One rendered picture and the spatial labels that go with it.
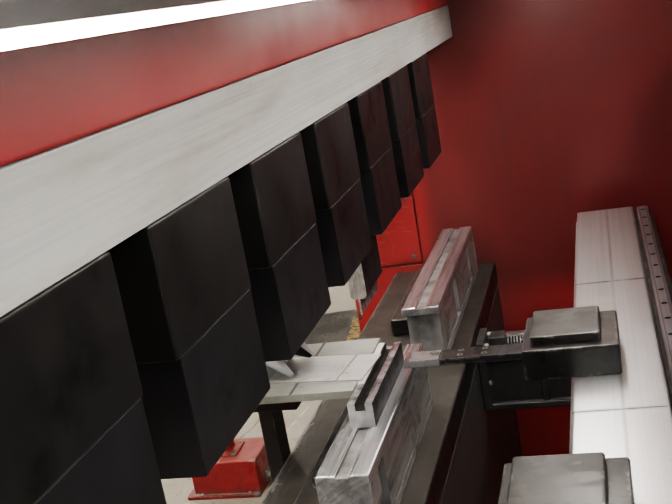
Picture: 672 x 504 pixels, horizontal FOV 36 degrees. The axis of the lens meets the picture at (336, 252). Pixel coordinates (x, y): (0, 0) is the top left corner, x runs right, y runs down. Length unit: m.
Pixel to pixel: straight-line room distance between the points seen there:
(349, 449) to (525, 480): 0.32
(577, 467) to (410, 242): 1.29
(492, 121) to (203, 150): 1.41
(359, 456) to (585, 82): 1.12
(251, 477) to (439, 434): 1.96
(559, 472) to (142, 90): 0.48
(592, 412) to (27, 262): 0.75
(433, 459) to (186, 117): 0.74
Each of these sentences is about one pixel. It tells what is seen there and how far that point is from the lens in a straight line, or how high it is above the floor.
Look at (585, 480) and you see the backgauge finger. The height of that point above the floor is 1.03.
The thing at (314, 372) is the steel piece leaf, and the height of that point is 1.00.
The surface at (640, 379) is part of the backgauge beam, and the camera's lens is 1.20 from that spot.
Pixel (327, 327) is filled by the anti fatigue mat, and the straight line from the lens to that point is 4.73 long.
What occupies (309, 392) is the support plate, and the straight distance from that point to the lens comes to 1.25.
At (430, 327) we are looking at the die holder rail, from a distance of 1.62.
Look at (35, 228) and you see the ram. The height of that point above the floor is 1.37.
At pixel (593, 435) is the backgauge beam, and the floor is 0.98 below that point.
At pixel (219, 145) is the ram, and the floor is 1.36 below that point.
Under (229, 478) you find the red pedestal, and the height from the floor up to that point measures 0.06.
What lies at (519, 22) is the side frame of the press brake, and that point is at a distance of 2.05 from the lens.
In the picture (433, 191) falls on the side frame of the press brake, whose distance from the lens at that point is 2.11.
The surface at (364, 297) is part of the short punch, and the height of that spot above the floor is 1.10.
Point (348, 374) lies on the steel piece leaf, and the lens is 1.28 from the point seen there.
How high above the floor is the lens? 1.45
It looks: 14 degrees down
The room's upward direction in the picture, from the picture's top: 10 degrees counter-clockwise
